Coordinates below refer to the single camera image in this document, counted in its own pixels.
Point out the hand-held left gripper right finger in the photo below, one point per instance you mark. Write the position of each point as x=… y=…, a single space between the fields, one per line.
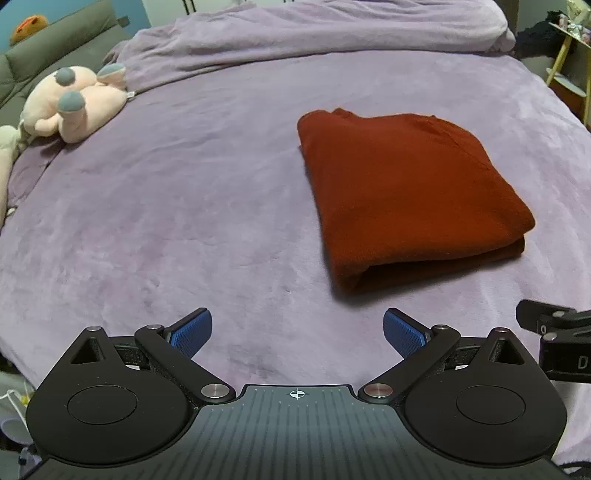
x=404 y=332

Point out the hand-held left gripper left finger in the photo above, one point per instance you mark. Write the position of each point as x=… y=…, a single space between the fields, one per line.
x=191 y=332

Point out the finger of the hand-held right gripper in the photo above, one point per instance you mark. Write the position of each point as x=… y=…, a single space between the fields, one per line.
x=535 y=316

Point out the red knitted sweater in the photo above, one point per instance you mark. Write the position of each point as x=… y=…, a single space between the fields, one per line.
x=406 y=194

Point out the purple fleece bed sheet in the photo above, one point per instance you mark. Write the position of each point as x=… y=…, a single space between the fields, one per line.
x=184 y=207

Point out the pink plush toy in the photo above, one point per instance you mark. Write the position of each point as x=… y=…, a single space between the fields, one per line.
x=87 y=108

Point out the yellow-legged side table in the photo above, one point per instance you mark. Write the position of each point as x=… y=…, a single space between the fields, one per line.
x=568 y=69

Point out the white plush toy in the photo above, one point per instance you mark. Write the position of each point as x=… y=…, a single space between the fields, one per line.
x=7 y=161

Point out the dark cloth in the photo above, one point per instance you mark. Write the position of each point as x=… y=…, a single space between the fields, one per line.
x=535 y=39

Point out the beige paper bag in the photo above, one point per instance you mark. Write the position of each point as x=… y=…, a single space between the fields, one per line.
x=579 y=7

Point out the grey padded headboard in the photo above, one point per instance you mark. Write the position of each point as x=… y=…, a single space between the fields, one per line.
x=55 y=50

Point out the purple duvet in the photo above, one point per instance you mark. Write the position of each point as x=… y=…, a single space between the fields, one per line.
x=300 y=32

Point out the white wardrobe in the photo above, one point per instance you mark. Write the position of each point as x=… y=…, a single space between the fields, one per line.
x=207 y=5

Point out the orange plush toy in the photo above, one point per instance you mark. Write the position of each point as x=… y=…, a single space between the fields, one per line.
x=28 y=28

